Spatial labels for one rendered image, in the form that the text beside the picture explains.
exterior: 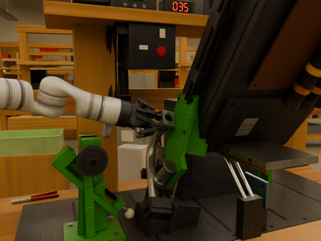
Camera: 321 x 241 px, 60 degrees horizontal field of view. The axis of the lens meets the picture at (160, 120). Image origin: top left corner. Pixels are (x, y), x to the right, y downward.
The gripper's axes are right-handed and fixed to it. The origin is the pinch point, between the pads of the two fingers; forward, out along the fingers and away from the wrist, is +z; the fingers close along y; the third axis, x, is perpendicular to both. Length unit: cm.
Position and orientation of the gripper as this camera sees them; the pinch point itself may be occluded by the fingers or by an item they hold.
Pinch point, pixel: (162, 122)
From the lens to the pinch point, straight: 82.5
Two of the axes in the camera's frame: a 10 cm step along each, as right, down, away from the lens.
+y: -0.8, -7.9, 6.1
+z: 9.0, 2.1, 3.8
